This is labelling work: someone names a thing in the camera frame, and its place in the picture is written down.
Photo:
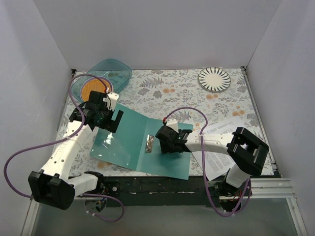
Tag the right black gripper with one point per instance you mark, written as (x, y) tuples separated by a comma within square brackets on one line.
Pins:
[(164, 138)]

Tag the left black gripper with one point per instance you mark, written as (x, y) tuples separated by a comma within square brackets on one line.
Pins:
[(110, 120)]

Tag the printed paper sheet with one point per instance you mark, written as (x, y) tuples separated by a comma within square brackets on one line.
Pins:
[(217, 164)]

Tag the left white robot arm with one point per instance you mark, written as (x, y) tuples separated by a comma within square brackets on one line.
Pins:
[(52, 185)]

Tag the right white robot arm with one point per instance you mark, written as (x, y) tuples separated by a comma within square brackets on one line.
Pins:
[(246, 150)]

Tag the metal folder clip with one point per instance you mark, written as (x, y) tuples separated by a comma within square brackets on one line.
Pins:
[(149, 144)]

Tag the orange woven coaster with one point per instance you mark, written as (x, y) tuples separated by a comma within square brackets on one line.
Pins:
[(93, 84)]

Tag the floral tablecloth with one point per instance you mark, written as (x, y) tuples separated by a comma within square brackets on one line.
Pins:
[(155, 93)]

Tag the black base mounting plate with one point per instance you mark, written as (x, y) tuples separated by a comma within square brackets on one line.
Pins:
[(154, 191)]

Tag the teal transparent plastic container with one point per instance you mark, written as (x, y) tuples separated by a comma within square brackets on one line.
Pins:
[(115, 71)]

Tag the striped white ceramic plate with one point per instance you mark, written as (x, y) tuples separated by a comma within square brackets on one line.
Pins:
[(214, 79)]

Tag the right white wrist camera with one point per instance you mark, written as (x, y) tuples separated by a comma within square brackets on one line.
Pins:
[(170, 124)]

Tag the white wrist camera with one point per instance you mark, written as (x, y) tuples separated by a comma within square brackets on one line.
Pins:
[(111, 100), (170, 124)]

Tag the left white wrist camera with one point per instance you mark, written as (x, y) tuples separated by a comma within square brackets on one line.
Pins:
[(111, 100)]

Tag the aluminium frame rail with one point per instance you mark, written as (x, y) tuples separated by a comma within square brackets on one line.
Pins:
[(272, 188)]

